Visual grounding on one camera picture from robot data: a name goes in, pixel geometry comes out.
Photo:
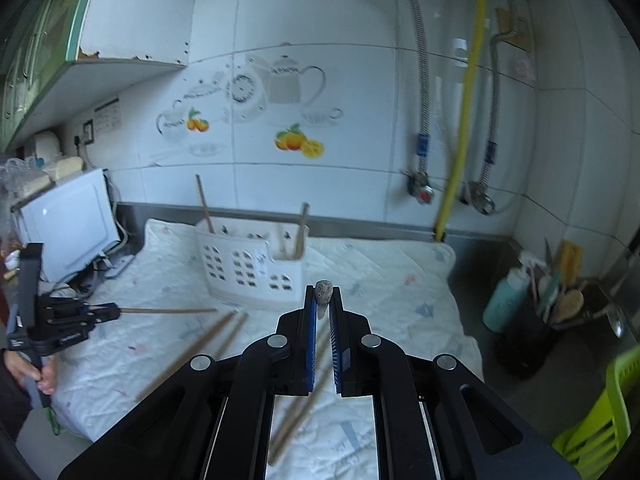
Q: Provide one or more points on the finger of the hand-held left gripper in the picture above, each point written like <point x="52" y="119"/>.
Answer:
<point x="102" y="316"/>
<point x="102" y="308"/>

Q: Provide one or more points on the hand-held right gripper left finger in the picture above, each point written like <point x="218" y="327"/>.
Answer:
<point x="311" y="350"/>

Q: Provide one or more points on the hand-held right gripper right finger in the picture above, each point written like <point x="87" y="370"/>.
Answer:
<point x="336" y="350"/>

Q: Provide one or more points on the wooden chopstick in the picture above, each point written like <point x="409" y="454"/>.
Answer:
<point x="296" y="410"/>
<point x="323" y="294"/>
<point x="301" y="230"/>
<point x="235" y="330"/>
<point x="215" y="330"/>
<point x="170" y="310"/>
<point x="280" y="442"/>
<point x="205" y="205"/>

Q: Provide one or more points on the white plastic utensil holder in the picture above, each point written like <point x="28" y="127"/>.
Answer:
<point x="285" y="266"/>

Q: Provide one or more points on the person's left forearm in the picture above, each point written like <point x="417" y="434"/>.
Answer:
<point x="10" y="400"/>

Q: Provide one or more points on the person's left hand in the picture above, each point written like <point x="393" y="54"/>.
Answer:
<point x="47" y="377"/>

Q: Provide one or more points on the white quilted mat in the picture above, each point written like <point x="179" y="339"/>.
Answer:
<point x="390" y="285"/>

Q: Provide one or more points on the white microwave oven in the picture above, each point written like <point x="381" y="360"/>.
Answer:
<point x="70" y="220"/>

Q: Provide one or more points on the cream cloth bundle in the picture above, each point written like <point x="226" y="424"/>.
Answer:
<point x="62" y="167"/>

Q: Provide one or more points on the clear plastic bag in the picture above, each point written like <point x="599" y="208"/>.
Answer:
<point x="17" y="172"/>

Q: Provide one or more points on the white round appliance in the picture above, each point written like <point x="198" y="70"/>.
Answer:
<point x="46" y="144"/>

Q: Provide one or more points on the teal plastic bottle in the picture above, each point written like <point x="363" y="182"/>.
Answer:
<point x="505" y="300"/>

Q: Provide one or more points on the black utensil container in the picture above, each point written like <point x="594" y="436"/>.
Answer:
<point x="530" y="350"/>

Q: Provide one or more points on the metal water valve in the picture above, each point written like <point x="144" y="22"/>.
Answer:
<point x="482" y="200"/>

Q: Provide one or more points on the wooden spoon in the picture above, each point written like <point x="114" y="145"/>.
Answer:
<point x="570" y="305"/>

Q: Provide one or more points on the wooden spatula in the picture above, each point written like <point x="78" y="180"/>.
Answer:
<point x="570" y="260"/>

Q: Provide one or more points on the metal ladle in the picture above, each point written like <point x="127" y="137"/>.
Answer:
<point x="617" y="322"/>

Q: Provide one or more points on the green plastic stool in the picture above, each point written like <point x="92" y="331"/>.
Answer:
<point x="615" y="410"/>

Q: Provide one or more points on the wall socket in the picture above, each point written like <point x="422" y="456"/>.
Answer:
<point x="89" y="131"/>

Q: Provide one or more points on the printed wall notice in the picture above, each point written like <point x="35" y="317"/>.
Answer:
<point x="109" y="117"/>

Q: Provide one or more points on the green wall cabinet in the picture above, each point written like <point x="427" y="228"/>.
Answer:
<point x="45" y="35"/>

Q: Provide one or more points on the yellow wall sticker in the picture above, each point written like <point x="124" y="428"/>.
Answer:
<point x="512" y="27"/>

